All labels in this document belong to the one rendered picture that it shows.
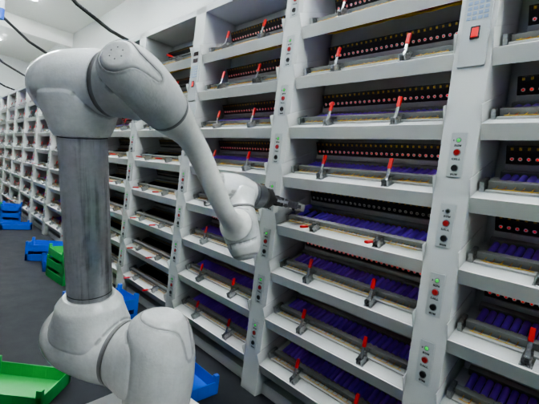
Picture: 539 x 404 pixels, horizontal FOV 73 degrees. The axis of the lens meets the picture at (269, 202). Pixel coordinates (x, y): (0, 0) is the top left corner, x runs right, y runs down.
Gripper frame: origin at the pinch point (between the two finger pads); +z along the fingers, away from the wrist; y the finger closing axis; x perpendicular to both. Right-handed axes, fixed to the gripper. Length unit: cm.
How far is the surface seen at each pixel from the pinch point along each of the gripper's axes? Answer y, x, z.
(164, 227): 102, 26, 5
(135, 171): 147, -5, 0
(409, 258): -50, 10, -3
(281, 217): 6.3, 5.6, -0.5
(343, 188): -23.0, -8.7, -4.3
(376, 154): -25.1, -24.9, 8.8
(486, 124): -65, -29, -9
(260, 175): 19.9, -10.3, -4.4
